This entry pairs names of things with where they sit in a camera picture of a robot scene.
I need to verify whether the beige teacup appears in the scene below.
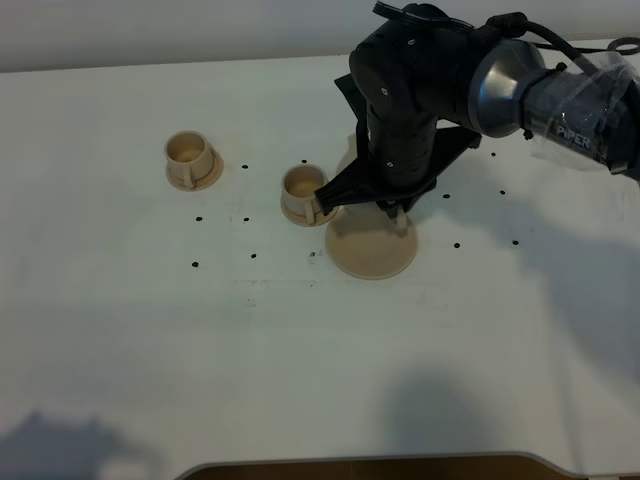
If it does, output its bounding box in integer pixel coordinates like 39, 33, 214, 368
164, 131, 210, 165
280, 164, 327, 226

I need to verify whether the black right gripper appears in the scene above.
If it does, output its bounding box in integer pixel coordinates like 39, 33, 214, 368
315, 75, 481, 219

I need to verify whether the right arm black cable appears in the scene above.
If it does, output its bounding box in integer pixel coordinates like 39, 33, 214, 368
374, 0, 640, 64

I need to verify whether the middle beige teacup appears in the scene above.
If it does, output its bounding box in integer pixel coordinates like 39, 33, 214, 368
280, 164, 327, 226

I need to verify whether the left beige teacup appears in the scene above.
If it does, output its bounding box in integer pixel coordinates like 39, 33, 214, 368
164, 131, 210, 165

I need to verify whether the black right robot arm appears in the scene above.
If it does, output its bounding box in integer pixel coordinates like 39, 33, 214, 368
316, 3, 639, 218

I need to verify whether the beige teapot saucer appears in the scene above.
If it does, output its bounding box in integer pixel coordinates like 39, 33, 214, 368
325, 203, 418, 280

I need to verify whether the middle beige cup saucer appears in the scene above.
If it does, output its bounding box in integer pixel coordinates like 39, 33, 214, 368
280, 182, 339, 227

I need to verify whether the left beige cup saucer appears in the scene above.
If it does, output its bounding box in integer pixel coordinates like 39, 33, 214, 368
165, 147, 224, 192

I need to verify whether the beige cup saucer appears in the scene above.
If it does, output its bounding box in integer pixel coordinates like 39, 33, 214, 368
280, 182, 339, 227
165, 147, 224, 192

